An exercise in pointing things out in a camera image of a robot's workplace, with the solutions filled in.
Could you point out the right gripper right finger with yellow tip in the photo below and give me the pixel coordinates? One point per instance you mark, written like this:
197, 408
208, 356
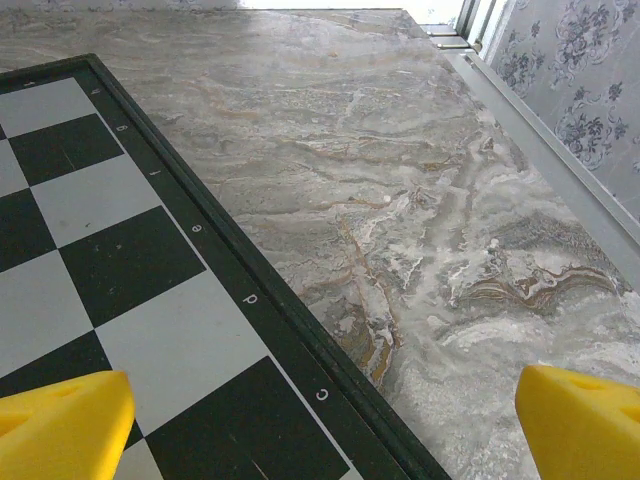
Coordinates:
585, 430

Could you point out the aluminium frame post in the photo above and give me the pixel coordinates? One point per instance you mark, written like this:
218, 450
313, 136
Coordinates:
475, 22

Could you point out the black and white chessboard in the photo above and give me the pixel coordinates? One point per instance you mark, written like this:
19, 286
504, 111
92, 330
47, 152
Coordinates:
125, 260

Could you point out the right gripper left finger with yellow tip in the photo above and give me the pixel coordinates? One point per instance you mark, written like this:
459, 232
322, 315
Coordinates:
60, 430

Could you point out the aluminium side rail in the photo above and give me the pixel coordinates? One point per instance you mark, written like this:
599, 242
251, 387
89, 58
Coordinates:
540, 135

